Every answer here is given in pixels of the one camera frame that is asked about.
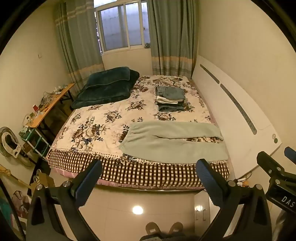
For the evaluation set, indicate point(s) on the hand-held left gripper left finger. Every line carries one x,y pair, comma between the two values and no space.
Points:
89,183

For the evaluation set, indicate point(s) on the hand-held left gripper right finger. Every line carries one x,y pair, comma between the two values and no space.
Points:
208,180

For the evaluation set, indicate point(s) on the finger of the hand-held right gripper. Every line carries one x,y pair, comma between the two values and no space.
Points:
291,154
268,162

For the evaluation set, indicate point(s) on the light green pants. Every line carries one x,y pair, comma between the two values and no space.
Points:
180,148

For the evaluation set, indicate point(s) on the folded dark pants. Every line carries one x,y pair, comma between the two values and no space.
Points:
171,107

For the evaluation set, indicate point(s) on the folded white pants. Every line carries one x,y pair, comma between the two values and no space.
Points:
166,101

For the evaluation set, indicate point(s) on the white cabinet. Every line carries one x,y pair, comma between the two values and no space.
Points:
202,206

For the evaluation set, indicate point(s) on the brown slipper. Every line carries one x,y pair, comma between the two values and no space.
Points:
176,227
153,228

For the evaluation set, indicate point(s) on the floral plaid-edged blanket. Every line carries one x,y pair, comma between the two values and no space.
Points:
101,125

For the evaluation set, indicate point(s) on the white bed headboard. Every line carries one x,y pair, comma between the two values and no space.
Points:
231,111

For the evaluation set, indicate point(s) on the green shelf rack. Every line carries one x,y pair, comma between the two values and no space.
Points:
34,141

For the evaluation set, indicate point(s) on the patterned bag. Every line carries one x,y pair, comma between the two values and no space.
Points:
19,204

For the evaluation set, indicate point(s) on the wooden folding desk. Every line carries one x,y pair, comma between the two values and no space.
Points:
49,106

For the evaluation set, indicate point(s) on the white floor fan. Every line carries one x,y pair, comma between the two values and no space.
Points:
10,143

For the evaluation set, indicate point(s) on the small red box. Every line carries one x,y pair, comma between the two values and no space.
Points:
35,107

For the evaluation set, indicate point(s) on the dark green quilt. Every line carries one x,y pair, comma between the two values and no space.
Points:
104,88

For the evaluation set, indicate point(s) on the green striped curtain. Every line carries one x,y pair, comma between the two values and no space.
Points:
76,41
172,37

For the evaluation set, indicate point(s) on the window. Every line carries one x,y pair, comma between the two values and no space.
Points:
122,25

